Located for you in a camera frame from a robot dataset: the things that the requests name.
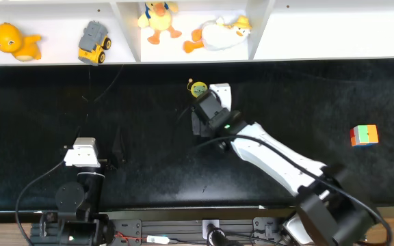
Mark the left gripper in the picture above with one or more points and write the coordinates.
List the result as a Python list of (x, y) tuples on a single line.
[(108, 164)]

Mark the small round yellow toy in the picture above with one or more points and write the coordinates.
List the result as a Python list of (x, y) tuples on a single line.
[(198, 89)]

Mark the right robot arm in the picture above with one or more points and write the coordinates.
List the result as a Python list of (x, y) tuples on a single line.
[(272, 160)]

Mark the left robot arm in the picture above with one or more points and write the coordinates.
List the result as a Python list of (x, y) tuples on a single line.
[(80, 205)]

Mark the grey and yellow toy truck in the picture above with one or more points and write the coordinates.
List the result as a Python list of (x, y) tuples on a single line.
[(92, 42)]

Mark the white plush duck, yellow hat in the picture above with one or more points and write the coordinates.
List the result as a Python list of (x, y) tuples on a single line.
[(219, 36)]

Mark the yellow rubber duck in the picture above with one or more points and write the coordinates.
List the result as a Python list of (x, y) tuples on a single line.
[(10, 39)]

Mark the white shelf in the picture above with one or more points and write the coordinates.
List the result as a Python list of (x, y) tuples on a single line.
[(303, 37)]

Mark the many-coloured puzzle cube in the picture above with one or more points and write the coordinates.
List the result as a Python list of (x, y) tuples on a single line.
[(364, 135)]

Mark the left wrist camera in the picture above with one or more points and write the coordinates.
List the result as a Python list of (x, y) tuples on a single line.
[(82, 153)]

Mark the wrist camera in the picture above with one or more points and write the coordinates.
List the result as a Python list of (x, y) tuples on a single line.
[(223, 94), (82, 153)]

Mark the mounting rail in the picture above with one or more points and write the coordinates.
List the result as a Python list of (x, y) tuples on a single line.
[(183, 230)]

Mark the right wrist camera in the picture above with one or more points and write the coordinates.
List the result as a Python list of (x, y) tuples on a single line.
[(223, 94)]

